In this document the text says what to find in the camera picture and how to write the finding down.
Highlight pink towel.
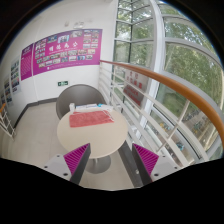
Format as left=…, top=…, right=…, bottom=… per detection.
left=68, top=110, right=115, bottom=129

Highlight large magenta photo wall poster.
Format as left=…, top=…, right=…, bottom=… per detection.
left=32, top=28, right=103, bottom=77

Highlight white and blue flat box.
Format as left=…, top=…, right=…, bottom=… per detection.
left=75, top=104, right=88, bottom=113
left=85, top=103, right=100, bottom=111

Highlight grey tub chair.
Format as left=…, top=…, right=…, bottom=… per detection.
left=55, top=83, right=107, bottom=120

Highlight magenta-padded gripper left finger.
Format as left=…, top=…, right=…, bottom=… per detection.
left=42, top=142, right=92, bottom=186

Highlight narrow magenta wall poster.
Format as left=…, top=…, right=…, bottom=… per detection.
left=20, top=43, right=35, bottom=82

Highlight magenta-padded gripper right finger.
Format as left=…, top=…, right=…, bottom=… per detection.
left=131, top=143, right=183, bottom=186

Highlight red and white danger sign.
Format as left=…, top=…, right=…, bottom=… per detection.
left=122, top=68, right=149, bottom=107

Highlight small white stair railing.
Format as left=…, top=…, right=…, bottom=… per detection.
left=0, top=102, right=17, bottom=139

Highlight white railing with orange handrail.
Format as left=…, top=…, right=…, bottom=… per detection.
left=98, top=59, right=224, bottom=168

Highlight wall photo display boards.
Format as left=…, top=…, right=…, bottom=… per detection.
left=0, top=58, right=22, bottom=107

